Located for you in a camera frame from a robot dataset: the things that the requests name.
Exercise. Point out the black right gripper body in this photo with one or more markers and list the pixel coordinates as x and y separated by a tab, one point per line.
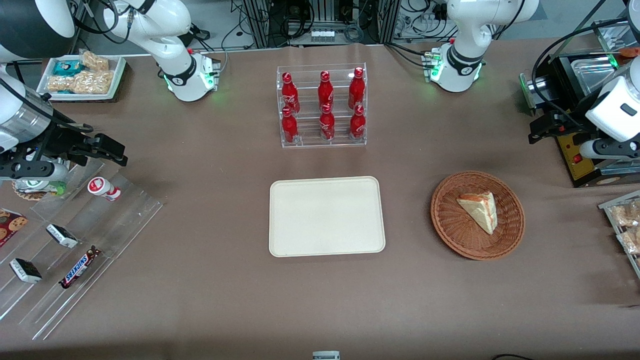
61	140

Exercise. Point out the triangular sandwich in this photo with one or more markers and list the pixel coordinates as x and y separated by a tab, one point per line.
480	210

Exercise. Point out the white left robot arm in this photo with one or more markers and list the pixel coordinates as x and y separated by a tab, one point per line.
465	30

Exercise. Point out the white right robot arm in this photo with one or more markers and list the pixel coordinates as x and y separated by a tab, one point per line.
165	45

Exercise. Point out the white snack tray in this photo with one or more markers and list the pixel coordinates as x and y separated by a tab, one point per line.
117	80

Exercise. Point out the grey snack tray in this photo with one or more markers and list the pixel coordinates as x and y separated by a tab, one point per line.
607	207

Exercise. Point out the brown round wicker basket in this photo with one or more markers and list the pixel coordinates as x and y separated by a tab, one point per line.
450	225

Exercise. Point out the beige plastic tray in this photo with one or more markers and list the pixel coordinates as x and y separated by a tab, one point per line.
327	217

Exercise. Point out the black metal appliance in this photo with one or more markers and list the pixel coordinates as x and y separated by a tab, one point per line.
570	155

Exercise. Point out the white red yogurt bottle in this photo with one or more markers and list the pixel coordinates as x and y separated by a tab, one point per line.
102	188

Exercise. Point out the large rice cracker packet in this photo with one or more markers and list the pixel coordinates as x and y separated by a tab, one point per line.
82	82

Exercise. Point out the clear acrylic stepped shelf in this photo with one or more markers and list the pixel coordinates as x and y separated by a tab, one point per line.
120	225

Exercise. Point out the teal snack packet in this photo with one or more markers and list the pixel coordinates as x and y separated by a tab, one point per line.
67	67

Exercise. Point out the red cookie box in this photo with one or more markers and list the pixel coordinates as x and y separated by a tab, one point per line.
10	225

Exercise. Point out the small rice cracker packet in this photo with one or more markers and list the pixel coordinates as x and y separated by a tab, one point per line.
95	61

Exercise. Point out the black white small box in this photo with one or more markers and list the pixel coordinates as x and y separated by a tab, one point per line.
62	236
25	270

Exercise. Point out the clear wrapped snack packet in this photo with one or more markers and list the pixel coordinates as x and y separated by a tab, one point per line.
631	241
627	214

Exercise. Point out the Snickers chocolate bar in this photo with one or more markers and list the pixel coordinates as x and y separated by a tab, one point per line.
80	267

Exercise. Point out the red cola bottle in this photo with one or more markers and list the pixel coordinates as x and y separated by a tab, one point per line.
290	95
289	127
325	90
356	87
357	125
327	125

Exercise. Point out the clear acrylic bottle rack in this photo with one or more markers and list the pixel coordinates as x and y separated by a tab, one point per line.
310	142

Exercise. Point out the white power strip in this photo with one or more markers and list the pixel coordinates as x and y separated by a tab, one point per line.
322	35

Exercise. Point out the white grey label block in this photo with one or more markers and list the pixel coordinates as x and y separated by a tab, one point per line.
326	355

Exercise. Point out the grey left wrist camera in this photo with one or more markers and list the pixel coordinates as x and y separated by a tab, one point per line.
607	149

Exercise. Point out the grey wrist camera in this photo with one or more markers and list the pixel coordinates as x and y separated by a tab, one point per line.
607	149
35	176

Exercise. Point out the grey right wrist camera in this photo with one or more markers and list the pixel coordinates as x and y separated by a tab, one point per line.
35	176

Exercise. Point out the aluminium frame rack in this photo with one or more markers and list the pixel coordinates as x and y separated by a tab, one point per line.
260	22

